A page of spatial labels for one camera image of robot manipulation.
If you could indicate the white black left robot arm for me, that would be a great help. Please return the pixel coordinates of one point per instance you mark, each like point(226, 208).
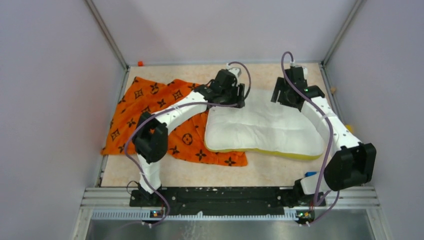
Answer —
point(150, 138)

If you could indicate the white pillow yellow edge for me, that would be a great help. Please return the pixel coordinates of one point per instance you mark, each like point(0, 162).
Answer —
point(262, 126)

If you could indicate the yellow toy block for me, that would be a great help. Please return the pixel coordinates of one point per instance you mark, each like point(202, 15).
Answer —
point(349, 128)

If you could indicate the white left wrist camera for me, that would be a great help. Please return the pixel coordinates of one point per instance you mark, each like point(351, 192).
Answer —
point(236, 71)

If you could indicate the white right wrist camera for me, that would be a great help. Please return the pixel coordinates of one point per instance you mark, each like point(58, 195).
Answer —
point(304, 68)

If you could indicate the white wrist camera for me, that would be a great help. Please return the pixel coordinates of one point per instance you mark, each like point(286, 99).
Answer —
point(236, 71)
point(304, 68)

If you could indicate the aluminium front rail frame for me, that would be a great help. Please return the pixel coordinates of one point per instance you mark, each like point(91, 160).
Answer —
point(112, 203)

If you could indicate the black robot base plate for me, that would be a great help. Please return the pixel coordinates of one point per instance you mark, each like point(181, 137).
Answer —
point(223, 201)

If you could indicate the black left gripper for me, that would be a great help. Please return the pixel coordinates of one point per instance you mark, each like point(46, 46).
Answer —
point(236, 98)

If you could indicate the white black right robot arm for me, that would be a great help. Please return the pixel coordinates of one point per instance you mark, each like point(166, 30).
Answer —
point(348, 162)

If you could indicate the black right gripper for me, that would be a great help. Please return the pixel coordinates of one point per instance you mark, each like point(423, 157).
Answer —
point(277, 96)

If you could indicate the orange patterned pillowcase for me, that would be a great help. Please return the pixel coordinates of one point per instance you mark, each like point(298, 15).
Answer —
point(185, 143)

